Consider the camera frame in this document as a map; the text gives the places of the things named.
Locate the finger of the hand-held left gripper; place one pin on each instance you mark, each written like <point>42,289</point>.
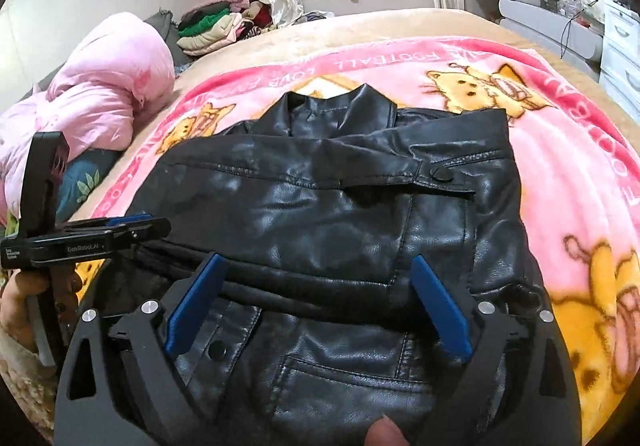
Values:
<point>135,226</point>

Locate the person's left hand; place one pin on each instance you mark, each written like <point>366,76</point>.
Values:
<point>69,288</point>

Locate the pink printed blanket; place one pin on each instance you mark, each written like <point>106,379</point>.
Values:
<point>575,176</point>

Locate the white drawer cabinet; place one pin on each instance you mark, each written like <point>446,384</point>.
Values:
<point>622,56</point>

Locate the pile of folded clothes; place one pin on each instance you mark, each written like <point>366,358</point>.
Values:
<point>215,29</point>

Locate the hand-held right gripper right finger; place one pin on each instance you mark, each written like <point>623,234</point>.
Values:
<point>440,306</point>

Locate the person's right hand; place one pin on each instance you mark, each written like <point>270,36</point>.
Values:
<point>384,432</point>

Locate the beige bed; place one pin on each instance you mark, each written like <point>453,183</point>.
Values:
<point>375,24</point>

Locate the pink duvet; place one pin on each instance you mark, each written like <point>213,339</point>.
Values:
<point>100,91</point>

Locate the black leather jacket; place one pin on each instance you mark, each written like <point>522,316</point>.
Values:
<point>325,206</point>

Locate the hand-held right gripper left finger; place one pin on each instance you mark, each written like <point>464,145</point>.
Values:
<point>192,306</point>

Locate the grey vanity desk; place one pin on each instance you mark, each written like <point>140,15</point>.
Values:
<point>535,21</point>

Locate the dark floral pillow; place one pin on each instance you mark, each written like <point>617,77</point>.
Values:
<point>85,176</point>

